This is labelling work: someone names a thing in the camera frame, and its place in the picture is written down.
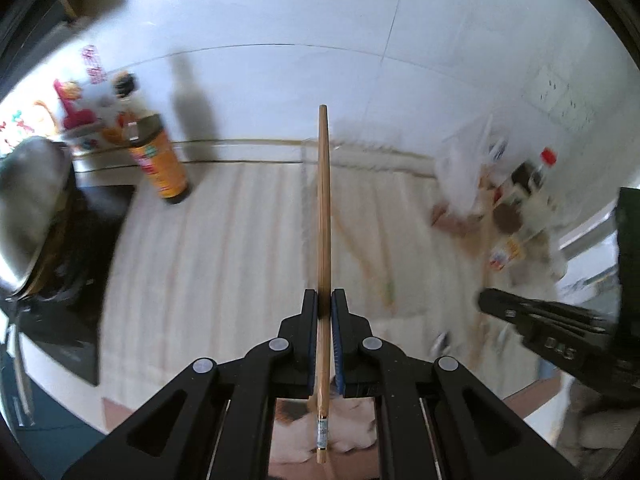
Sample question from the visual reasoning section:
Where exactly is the brown sauce bottle orange label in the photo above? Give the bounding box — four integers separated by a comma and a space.
123, 114, 192, 206

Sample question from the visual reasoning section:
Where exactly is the black cooktop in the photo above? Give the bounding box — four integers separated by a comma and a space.
9, 182, 138, 387

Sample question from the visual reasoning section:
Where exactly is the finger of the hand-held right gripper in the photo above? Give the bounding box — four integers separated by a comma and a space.
477, 287, 621, 378

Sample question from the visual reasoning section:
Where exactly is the steel wok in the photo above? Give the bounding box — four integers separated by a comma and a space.
0, 136, 77, 302

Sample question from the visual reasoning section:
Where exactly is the clear plastic bag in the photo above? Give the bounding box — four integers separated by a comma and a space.
433, 114, 511, 221

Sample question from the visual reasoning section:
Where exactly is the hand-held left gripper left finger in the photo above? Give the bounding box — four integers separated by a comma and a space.
62, 289, 321, 480

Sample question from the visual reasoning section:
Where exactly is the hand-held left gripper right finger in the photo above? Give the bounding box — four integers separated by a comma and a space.
331, 288, 584, 480

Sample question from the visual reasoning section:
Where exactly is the white wall socket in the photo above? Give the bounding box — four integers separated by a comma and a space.
521, 66, 597, 132

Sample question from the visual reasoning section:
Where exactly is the red-capped dark sauce bottle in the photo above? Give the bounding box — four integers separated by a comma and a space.
510, 147, 559, 211

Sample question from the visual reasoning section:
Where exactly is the wooden chopstick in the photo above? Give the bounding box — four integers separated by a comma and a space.
307, 104, 333, 466

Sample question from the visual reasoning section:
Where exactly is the yellow-labelled bottle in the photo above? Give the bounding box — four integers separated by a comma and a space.
488, 227, 536, 275

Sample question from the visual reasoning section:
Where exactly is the black-capped bottle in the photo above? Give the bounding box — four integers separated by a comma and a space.
111, 72, 139, 103

